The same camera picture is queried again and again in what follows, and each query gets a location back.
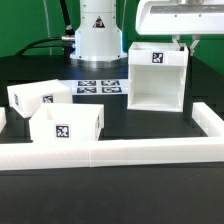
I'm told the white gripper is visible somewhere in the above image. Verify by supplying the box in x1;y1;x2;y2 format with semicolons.
135;0;224;56

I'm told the white drawer cabinet box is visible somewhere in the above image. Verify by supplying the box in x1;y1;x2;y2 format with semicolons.
127;42;189;112

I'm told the white front drawer tray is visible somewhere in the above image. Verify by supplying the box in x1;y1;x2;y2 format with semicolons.
29;103;104;143

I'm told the white drawer tray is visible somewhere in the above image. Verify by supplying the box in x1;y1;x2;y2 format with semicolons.
7;79;73;118
29;103;104;143

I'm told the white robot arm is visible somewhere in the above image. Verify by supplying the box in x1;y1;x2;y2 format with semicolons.
70;0;224;68

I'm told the fiducial marker sheet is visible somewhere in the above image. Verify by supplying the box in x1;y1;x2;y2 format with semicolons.
61;79;128;95

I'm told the white right fence rail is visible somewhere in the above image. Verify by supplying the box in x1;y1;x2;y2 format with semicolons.
192;102;224;137

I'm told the white fence rail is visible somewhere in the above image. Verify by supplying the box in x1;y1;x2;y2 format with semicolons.
0;107;6;133
192;102;224;137
0;137;224;171

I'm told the black upright cable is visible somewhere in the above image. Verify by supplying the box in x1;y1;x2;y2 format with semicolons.
59;0;76;38

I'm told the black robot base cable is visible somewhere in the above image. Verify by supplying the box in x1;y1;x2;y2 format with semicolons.
14;35;76;57

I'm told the white front fence rail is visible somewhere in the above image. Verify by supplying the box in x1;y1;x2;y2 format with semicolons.
0;137;224;171

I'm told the white left fence rail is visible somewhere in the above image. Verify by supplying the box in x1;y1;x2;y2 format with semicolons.
0;107;6;133

